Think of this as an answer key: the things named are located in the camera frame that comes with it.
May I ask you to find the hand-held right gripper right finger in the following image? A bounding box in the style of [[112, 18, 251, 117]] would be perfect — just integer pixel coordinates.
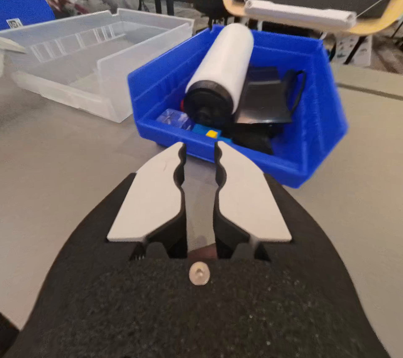
[[213, 141, 293, 259]]

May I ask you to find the grey desk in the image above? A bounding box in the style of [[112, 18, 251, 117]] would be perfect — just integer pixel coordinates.
[[0, 50, 403, 358]]

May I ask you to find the blue plastic bin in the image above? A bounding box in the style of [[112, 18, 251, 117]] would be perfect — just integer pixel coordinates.
[[127, 24, 349, 189]]

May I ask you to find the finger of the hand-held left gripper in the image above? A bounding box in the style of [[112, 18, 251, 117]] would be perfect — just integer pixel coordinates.
[[0, 36, 26, 54]]

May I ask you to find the white cylindrical roll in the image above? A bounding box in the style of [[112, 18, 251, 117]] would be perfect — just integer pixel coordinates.
[[183, 22, 255, 129]]

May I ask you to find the light blue toy block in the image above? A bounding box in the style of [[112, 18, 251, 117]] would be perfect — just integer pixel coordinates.
[[191, 124, 233, 145]]

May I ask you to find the clear plastic bin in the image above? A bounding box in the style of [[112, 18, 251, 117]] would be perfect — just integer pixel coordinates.
[[0, 8, 195, 123]]

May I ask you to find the white bar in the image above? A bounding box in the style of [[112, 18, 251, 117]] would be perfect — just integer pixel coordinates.
[[244, 0, 358, 30]]

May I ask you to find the clear plastic cube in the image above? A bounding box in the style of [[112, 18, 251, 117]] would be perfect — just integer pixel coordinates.
[[156, 108, 193, 131]]

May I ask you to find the white printed box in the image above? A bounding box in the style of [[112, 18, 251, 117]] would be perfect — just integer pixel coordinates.
[[334, 35, 373, 66]]

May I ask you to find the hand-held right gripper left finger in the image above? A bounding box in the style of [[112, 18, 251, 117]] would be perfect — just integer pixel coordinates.
[[106, 142, 188, 259]]

